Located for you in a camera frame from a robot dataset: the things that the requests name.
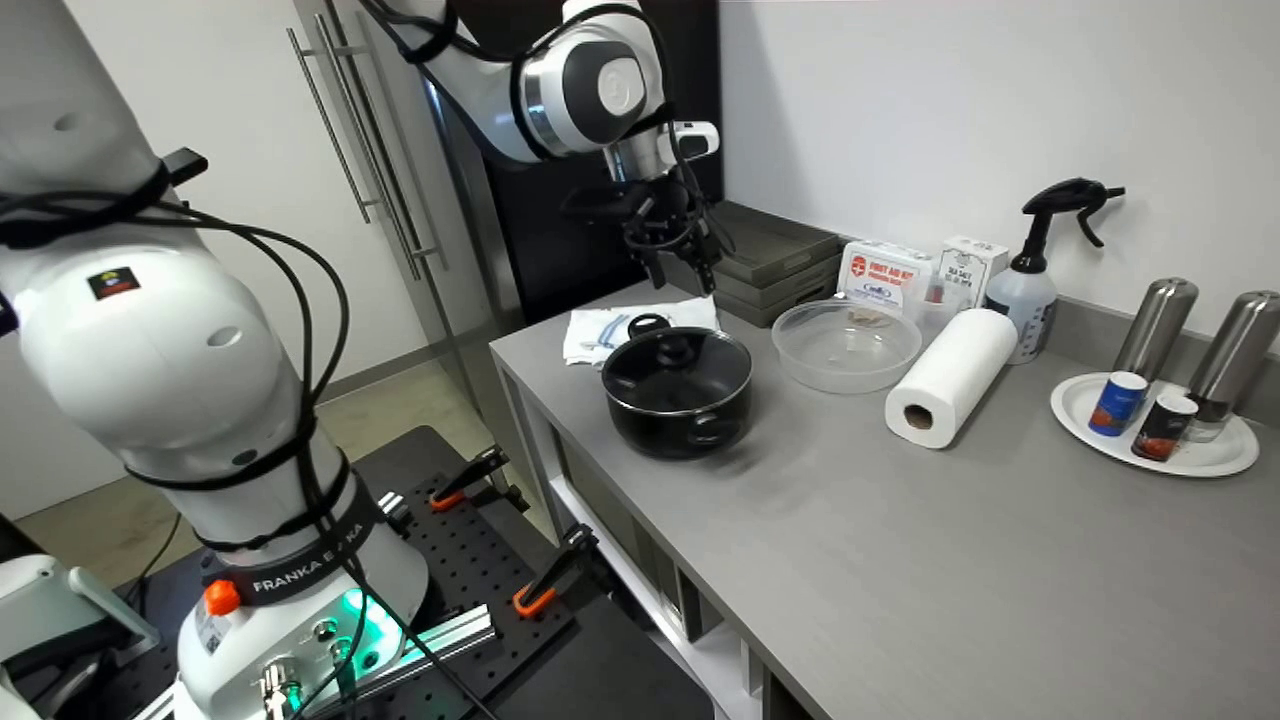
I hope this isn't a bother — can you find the blue spice jar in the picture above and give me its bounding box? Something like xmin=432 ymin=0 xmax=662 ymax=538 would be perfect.
xmin=1084 ymin=367 xmax=1150 ymax=442

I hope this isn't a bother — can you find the white paper towel roll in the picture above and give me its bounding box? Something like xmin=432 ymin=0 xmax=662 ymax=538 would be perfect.
xmin=879 ymin=307 xmax=1025 ymax=456

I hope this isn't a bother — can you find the black clamp orange tip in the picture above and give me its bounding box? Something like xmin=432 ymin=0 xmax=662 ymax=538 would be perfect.
xmin=509 ymin=524 xmax=601 ymax=625
xmin=424 ymin=442 xmax=518 ymax=519

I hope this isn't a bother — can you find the steel door handle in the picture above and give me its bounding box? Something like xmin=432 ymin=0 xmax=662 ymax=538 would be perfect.
xmin=341 ymin=0 xmax=452 ymax=279
xmin=284 ymin=22 xmax=388 ymax=229

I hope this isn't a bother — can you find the dark red spice jar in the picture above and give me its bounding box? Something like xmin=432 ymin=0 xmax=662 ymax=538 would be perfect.
xmin=1129 ymin=390 xmax=1201 ymax=468

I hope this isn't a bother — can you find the white counter cabinet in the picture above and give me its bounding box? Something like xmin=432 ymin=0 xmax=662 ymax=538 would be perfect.
xmin=488 ymin=334 xmax=820 ymax=720

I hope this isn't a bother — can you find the white oval plate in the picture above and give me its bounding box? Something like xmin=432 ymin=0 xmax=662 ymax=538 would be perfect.
xmin=1044 ymin=367 xmax=1264 ymax=482

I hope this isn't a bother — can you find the white spray bottle black trigger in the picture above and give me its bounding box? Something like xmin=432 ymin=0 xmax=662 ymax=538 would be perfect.
xmin=985 ymin=177 xmax=1129 ymax=365

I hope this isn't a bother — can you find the black cable on arm base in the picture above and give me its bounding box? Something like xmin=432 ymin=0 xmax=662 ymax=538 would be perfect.
xmin=0 ymin=156 xmax=504 ymax=720

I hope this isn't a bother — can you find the black pot with loop handles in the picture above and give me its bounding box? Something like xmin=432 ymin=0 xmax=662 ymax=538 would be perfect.
xmin=597 ymin=311 xmax=761 ymax=463

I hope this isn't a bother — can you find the round glass lid black knob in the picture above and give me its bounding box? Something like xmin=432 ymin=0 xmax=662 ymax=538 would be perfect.
xmin=601 ymin=311 xmax=754 ymax=405

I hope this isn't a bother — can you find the white grey equipment piece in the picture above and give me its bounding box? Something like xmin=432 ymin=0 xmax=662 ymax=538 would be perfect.
xmin=0 ymin=549 xmax=159 ymax=673

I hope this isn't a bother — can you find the white box with red print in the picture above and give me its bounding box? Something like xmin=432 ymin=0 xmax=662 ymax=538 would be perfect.
xmin=835 ymin=238 xmax=945 ymax=322

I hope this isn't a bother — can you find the white cloth with blue stripe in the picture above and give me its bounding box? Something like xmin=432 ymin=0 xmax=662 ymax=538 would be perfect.
xmin=561 ymin=292 xmax=733 ymax=370

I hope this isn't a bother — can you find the steel shaker cylinder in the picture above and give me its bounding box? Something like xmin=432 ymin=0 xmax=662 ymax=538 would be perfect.
xmin=1113 ymin=277 xmax=1201 ymax=384
xmin=1183 ymin=287 xmax=1280 ymax=421

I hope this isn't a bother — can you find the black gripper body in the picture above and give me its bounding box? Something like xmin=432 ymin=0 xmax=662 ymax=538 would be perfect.
xmin=603 ymin=116 xmax=733 ymax=259

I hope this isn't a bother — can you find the small white carton box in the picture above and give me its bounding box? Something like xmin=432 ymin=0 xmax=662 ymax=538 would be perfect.
xmin=929 ymin=236 xmax=1015 ymax=322

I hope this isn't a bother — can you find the clear plastic bowl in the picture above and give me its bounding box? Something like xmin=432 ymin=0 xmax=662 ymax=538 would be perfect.
xmin=769 ymin=295 xmax=929 ymax=401

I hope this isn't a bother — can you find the black perforated robot table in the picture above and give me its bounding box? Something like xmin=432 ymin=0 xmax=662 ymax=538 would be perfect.
xmin=77 ymin=425 xmax=711 ymax=720

